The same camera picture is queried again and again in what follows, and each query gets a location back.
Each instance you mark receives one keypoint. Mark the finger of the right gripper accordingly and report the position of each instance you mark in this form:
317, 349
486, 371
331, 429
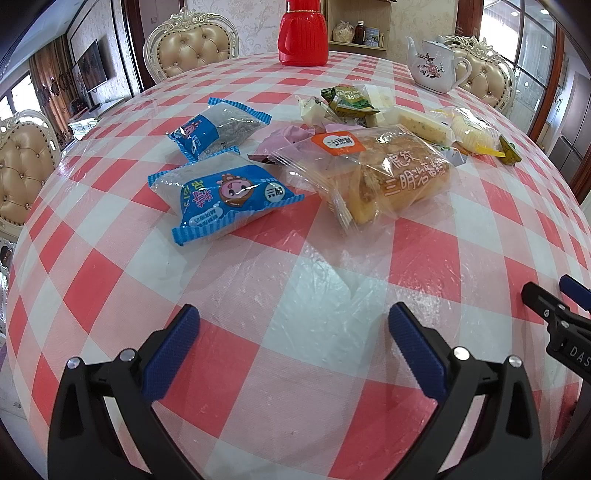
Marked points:
542, 302
576, 291

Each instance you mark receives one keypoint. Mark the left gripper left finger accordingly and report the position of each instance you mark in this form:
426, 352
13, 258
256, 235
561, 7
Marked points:
82, 441

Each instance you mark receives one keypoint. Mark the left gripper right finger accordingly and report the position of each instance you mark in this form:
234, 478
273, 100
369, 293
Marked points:
506, 440

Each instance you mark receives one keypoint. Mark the yellow cake clear packet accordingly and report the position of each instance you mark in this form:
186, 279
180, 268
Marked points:
474, 134

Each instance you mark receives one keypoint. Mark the cream biscuit clear packet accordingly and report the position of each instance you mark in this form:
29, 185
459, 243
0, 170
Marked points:
418, 123

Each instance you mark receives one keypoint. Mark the bread sandwich clear packet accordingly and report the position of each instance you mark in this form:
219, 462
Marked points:
368, 174

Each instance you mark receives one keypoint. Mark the blue snack packet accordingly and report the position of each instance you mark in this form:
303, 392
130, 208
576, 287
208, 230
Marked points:
218, 195
224, 124

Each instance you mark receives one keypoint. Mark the green snack packet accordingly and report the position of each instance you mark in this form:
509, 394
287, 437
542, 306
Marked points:
347, 101

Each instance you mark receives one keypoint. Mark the pink snack packet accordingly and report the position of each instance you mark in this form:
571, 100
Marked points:
291, 135

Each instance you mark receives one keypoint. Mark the white pastry packet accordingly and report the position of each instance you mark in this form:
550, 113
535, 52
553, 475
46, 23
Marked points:
316, 113

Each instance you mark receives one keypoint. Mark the red white checkered tablecloth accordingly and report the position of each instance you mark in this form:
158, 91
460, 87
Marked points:
294, 374

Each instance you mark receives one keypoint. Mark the cream tufted chair right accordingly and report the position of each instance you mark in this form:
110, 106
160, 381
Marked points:
492, 78

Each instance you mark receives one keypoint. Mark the cream tufted chair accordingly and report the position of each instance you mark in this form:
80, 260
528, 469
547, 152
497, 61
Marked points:
29, 153
492, 78
188, 40

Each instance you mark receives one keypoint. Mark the white floral teapot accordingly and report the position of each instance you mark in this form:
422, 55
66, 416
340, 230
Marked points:
436, 67

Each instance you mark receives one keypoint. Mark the cream tufted chair left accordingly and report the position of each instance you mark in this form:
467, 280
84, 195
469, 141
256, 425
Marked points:
29, 153

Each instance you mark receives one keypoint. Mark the wooden corner shelf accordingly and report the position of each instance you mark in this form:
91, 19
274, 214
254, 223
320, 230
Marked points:
360, 26

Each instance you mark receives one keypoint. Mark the red thermos jug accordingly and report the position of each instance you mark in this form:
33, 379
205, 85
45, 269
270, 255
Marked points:
303, 35

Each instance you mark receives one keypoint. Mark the cream tufted chair back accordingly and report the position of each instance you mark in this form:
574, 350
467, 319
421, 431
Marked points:
188, 40

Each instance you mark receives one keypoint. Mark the wall television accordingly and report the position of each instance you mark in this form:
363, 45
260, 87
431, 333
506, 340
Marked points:
91, 68

